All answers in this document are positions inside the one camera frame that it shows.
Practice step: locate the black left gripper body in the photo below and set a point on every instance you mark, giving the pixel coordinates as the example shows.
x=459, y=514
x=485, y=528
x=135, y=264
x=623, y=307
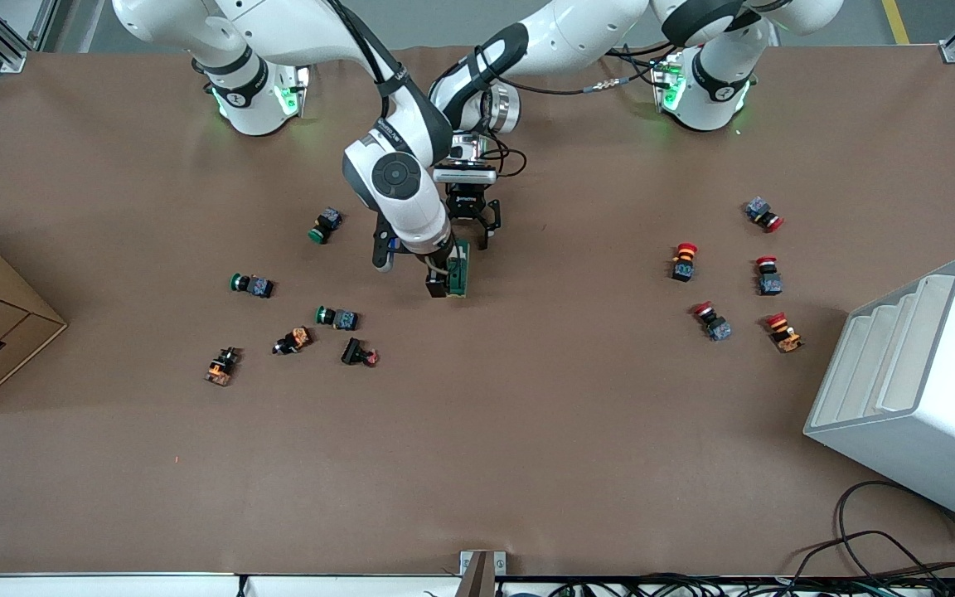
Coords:
x=467, y=201

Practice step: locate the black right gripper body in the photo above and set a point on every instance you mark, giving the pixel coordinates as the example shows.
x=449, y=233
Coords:
x=437, y=274

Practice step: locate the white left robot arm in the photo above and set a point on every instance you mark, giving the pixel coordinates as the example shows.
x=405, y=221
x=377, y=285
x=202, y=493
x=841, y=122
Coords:
x=560, y=33

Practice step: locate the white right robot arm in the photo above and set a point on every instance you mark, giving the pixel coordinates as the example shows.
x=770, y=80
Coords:
x=395, y=178

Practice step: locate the green push button blue body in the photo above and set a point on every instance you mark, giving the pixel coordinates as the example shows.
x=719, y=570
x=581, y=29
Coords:
x=339, y=317
x=326, y=225
x=254, y=286

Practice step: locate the metal base connector plate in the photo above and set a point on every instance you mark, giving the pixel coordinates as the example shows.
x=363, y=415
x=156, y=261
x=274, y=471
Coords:
x=666, y=83
x=295, y=91

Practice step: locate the red emergency button blue body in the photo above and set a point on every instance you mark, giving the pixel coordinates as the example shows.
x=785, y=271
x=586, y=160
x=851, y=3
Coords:
x=713, y=322
x=763, y=213
x=769, y=278

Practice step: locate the red emergency button orange body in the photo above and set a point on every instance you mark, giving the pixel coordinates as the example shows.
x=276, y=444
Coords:
x=783, y=332

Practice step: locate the white stepped storage rack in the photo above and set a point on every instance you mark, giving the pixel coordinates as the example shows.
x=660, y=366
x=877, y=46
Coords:
x=933, y=414

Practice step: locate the black selector switch red body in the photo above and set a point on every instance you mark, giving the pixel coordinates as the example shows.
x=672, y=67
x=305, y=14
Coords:
x=357, y=352

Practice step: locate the black selector switch orange body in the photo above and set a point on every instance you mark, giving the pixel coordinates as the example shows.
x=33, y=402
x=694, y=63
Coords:
x=293, y=341
x=222, y=366

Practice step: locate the metal table edge bracket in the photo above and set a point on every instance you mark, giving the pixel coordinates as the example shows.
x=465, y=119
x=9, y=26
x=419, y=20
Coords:
x=482, y=572

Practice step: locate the white table edge rail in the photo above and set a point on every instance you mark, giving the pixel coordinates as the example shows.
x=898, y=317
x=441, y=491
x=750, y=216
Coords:
x=113, y=585

